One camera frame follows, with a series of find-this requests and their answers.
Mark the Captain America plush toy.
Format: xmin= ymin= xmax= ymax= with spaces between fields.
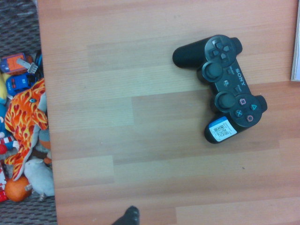
xmin=0 ymin=103 xmax=20 ymax=160

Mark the black Sony gamepad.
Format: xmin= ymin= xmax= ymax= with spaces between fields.
xmin=172 ymin=34 xmax=268 ymax=144

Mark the yellow plush toy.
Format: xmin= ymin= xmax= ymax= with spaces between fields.
xmin=0 ymin=72 xmax=11 ymax=104

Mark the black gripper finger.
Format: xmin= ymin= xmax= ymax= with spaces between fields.
xmin=112 ymin=205 xmax=141 ymax=225

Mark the red white toy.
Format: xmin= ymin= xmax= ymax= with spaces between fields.
xmin=0 ymin=161 xmax=9 ymax=203

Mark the orange grey knitted plush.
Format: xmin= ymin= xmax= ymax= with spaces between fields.
xmin=37 ymin=129 xmax=52 ymax=165

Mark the lavender cover magazine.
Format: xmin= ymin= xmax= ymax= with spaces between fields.
xmin=290 ymin=14 xmax=300 ymax=83

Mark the flame pattern plush toy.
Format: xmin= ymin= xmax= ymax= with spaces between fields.
xmin=4 ymin=78 xmax=49 ymax=181

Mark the blue police toy car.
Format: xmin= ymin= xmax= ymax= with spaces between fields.
xmin=5 ymin=73 xmax=36 ymax=96

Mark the orange toy truck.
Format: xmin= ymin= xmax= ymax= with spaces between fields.
xmin=0 ymin=52 xmax=38 ymax=75

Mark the orange toy pumpkin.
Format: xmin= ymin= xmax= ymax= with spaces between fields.
xmin=4 ymin=175 xmax=33 ymax=203

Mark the white grey plush toy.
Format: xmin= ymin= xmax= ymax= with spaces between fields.
xmin=23 ymin=158 xmax=55 ymax=203

